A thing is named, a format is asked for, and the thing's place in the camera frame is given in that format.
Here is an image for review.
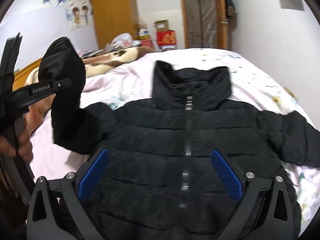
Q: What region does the black puffer jacket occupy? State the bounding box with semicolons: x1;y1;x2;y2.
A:
37;36;320;240

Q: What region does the person's left hand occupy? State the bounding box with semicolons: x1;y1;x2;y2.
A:
1;94;55;163

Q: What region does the wooden bed headboard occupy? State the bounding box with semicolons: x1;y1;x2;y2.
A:
12;58;42;91

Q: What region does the brown beige plush blanket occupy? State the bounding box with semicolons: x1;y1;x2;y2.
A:
24;45;156;86

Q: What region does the pink floral bed quilt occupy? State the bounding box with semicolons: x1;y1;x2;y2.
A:
29;47;320;235

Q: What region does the white plastic bag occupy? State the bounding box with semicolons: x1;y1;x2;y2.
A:
110;33;133;49

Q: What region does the orange wooden wardrobe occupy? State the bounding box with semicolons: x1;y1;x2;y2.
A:
91;0;139;49

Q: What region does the red gift box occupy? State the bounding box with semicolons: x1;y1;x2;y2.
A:
156;30;176;47

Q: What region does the brown cardboard box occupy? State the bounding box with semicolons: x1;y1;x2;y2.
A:
153;20;169;32

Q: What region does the wooden framed door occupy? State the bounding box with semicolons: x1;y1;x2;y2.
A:
181;0;228;49

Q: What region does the dark bag hanging on door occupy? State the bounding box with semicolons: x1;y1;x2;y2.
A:
225;0;235;20

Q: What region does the cartoon couple wall poster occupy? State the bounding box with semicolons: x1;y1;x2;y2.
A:
42;0;94;30

